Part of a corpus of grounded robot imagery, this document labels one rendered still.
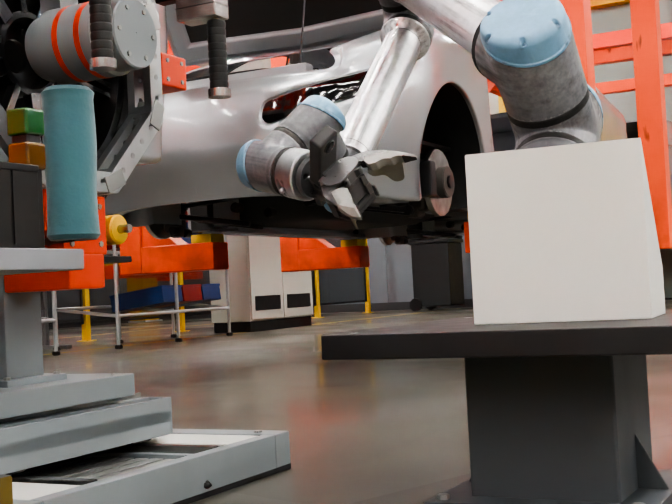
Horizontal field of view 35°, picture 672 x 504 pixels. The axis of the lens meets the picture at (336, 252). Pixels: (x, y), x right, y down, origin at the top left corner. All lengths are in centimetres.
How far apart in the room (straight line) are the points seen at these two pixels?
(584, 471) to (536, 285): 31
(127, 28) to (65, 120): 22
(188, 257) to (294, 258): 197
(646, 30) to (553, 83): 552
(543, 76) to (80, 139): 79
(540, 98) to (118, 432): 101
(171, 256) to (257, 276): 398
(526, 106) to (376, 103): 41
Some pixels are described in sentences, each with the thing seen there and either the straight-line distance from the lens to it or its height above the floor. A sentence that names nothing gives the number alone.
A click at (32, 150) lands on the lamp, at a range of 162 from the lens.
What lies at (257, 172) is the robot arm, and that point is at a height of 59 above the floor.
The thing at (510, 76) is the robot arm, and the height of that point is 72.
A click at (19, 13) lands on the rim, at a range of 215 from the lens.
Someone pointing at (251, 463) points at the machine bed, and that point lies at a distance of 217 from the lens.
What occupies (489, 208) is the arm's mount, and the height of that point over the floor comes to 50.
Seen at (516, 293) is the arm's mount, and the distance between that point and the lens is 182.
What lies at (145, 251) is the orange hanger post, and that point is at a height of 65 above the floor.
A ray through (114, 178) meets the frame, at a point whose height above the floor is 61.
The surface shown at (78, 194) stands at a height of 55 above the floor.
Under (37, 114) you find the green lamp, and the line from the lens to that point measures 164.
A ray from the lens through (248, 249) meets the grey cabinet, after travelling 1024.
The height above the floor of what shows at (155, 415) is 14.
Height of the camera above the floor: 37
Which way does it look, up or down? 2 degrees up
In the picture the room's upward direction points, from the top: 3 degrees counter-clockwise
